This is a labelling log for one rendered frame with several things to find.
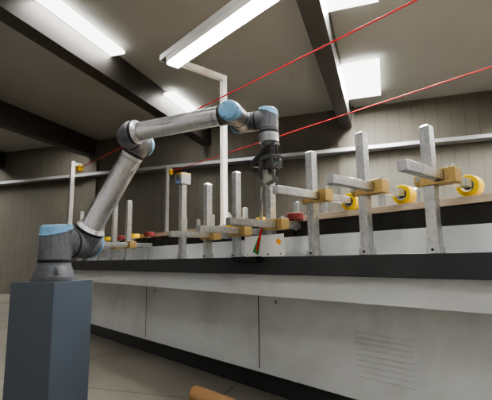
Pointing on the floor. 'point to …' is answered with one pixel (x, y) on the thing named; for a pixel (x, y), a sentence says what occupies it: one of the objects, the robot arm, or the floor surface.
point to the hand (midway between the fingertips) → (267, 187)
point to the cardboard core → (205, 394)
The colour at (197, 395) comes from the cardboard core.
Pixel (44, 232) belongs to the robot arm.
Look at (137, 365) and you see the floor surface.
